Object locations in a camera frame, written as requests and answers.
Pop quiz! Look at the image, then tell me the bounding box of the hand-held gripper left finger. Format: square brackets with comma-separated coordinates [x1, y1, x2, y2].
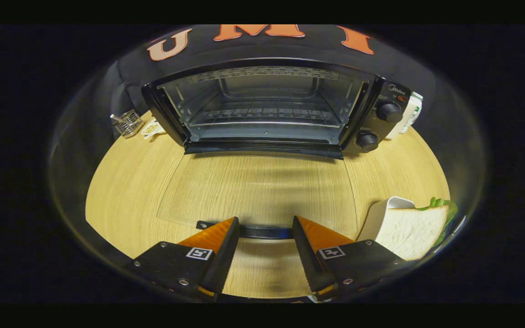
[130, 216, 240, 303]

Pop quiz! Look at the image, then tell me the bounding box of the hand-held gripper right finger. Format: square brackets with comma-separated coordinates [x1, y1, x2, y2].
[292, 215, 407, 302]

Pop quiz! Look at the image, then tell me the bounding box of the bread sandwich with lettuce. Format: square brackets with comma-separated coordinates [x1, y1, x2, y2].
[374, 197, 458, 261]

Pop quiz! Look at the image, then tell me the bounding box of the black toaster oven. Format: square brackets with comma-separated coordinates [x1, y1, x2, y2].
[142, 58, 412, 240]

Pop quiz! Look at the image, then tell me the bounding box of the white dish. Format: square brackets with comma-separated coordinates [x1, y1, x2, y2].
[357, 196, 416, 243]

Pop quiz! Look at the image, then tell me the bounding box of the white and yellow packet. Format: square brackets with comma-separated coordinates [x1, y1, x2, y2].
[141, 118, 166, 140]

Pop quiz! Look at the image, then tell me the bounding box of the white green small bottle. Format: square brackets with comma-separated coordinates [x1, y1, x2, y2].
[406, 91, 423, 133]

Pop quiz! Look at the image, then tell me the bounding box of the black backdrop cloth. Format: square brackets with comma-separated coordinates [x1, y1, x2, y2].
[103, 24, 436, 137]

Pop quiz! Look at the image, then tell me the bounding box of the metal wire basket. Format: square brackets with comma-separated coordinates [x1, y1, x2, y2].
[110, 109, 144, 139]

